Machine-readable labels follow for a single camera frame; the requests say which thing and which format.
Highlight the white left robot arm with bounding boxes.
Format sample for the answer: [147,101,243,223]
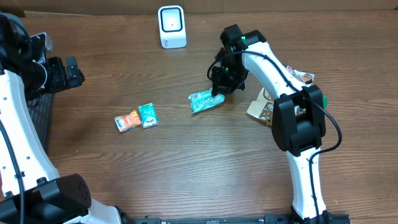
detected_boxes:
[1,14,129,224]

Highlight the white barcode scanner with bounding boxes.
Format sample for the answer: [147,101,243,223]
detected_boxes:
[158,5,187,49]

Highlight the green lid jar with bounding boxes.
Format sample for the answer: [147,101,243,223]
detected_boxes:
[323,95,328,110]

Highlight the teal snack packet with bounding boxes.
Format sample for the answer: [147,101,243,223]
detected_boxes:
[188,88,225,113]

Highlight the small teal white packet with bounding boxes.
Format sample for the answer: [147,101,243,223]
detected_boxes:
[138,103,159,129]

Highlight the grey plastic mesh basket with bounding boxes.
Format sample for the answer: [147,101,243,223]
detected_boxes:
[0,12,55,153]

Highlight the beige brown snack bag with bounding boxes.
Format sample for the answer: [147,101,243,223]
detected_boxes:
[246,65,315,126]

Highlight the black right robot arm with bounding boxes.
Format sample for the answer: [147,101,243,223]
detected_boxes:
[207,24,328,223]

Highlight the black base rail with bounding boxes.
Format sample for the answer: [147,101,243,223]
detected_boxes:
[132,213,351,224]

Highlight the orange snack packet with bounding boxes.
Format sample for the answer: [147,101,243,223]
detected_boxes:
[114,110,142,133]

